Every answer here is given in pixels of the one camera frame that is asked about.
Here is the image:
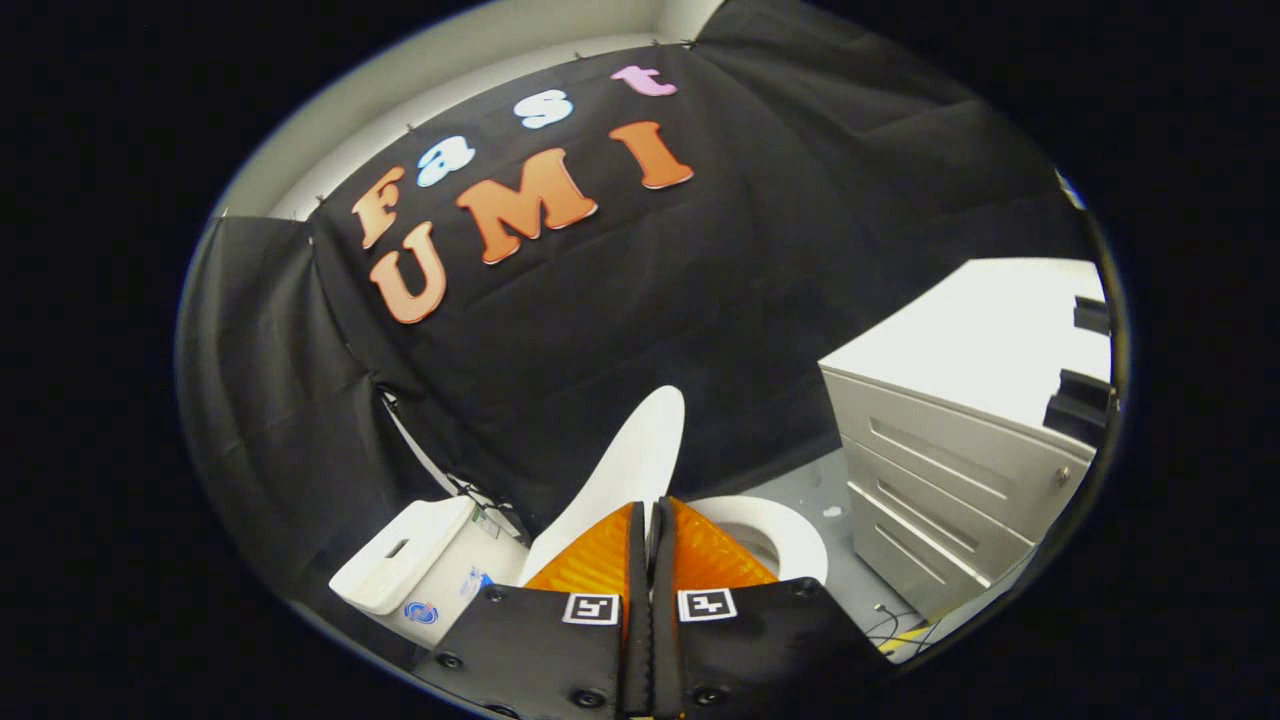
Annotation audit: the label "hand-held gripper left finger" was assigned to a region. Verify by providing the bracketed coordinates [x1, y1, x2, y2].
[415, 500, 653, 720]

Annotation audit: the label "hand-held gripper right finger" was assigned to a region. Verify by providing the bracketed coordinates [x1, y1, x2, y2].
[648, 497, 896, 720]

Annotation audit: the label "white toilet tank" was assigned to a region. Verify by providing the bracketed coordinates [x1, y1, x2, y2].
[329, 497, 531, 649]

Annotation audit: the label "white pipe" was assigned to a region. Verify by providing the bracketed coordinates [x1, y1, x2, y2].
[380, 390, 471, 491]

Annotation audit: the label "white drawer cabinet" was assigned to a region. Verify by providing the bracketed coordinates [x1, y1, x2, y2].
[818, 258, 1113, 621]

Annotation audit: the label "black backdrop cloth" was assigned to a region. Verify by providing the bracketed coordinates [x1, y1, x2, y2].
[178, 0, 1091, 601]

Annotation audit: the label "large black foam block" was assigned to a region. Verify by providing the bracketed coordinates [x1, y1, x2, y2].
[1043, 368, 1113, 446]

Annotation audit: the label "black floor cables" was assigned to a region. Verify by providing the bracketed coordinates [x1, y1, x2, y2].
[865, 600, 946, 656]

